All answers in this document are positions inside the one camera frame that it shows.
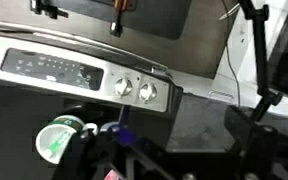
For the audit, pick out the orange handled tool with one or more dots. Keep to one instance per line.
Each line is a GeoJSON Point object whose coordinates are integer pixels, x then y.
{"type": "Point", "coordinates": [119, 7]}

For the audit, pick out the blue plastic utensil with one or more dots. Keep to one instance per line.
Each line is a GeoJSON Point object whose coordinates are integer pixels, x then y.
{"type": "Point", "coordinates": [119, 129]}

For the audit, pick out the white mug with green print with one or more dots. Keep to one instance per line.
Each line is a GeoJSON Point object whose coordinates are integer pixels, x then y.
{"type": "Point", "coordinates": [50, 133]}

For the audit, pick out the left silver stove knob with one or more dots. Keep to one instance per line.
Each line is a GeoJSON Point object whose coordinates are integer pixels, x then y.
{"type": "Point", "coordinates": [123, 87]}

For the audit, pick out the black clamp tool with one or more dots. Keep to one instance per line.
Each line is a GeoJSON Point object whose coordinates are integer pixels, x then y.
{"type": "Point", "coordinates": [40, 7]}

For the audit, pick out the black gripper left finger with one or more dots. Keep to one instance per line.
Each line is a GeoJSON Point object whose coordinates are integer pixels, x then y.
{"type": "Point", "coordinates": [91, 157]}

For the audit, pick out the black tripod stand pole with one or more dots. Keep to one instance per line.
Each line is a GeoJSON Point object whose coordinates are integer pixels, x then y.
{"type": "Point", "coordinates": [258, 18]}

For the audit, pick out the stainless steel stove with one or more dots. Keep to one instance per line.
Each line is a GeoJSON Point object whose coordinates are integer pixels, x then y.
{"type": "Point", "coordinates": [153, 119]}

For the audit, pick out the right silver stove knob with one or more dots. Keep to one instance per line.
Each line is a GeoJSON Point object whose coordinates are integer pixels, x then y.
{"type": "Point", "coordinates": [148, 92]}

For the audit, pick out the green dry erase marker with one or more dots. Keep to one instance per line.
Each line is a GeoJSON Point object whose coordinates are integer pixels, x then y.
{"type": "Point", "coordinates": [53, 148]}

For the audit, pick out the silver stove knob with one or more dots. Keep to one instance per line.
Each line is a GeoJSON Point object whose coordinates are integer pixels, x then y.
{"type": "Point", "coordinates": [148, 92]}
{"type": "Point", "coordinates": [123, 87]}

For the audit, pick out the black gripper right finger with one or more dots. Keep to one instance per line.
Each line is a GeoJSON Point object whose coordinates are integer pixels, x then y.
{"type": "Point", "coordinates": [266, 149]}

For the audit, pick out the red candy box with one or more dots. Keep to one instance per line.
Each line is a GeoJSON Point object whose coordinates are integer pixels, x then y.
{"type": "Point", "coordinates": [112, 175]}

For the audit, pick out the black stove display panel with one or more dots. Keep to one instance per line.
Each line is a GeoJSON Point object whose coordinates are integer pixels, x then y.
{"type": "Point", "coordinates": [52, 68]}

